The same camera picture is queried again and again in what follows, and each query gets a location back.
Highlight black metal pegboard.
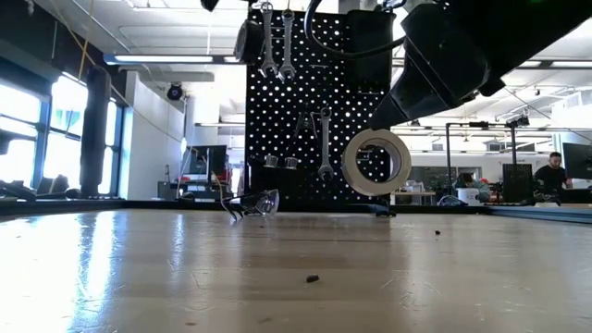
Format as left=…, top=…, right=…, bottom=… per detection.
left=244, top=5, right=394, bottom=214

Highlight black round ceiling fixture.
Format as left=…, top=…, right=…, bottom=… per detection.
left=166, top=81, right=185, bottom=102

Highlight black grey tape measure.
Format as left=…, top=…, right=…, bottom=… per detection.
left=233, top=18, right=265, bottom=65

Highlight blue T-handle hex key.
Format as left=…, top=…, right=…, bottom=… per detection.
left=377, top=0, right=408, bottom=13

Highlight chrome combination wrench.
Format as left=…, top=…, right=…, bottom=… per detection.
left=277, top=8, right=298, bottom=83
left=257, top=0, right=278, bottom=79
left=316, top=105, right=335, bottom=182

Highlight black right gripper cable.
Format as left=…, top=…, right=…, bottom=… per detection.
left=303, top=0, right=408, bottom=60

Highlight black computer monitor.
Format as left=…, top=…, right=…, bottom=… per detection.
left=187, top=144, right=228, bottom=176
left=561, top=142, right=592, bottom=181

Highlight person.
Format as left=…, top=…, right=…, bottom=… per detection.
left=454, top=171, right=492, bottom=204
left=533, top=151, right=574, bottom=204

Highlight clear black safety glasses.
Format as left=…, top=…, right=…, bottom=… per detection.
left=220, top=188, right=281, bottom=222

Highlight white bucket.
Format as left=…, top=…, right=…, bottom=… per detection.
left=457, top=187, right=482, bottom=206

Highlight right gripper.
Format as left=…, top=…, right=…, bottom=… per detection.
left=368, top=0, right=492, bottom=132

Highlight chrome loop pegboard hook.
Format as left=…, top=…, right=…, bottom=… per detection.
left=290, top=102, right=325, bottom=141

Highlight black tubular stand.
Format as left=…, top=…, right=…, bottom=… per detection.
left=445, top=115, right=531, bottom=195

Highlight black pegboard bin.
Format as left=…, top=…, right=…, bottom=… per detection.
left=346, top=9, right=397, bottom=89

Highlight black socket holder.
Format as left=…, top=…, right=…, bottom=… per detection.
left=249, top=159, right=306, bottom=212

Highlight white tape roll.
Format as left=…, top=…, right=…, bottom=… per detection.
left=340, top=128, right=413, bottom=198

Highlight small black perforated panel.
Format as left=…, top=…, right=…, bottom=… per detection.
left=501, top=163, right=533, bottom=204

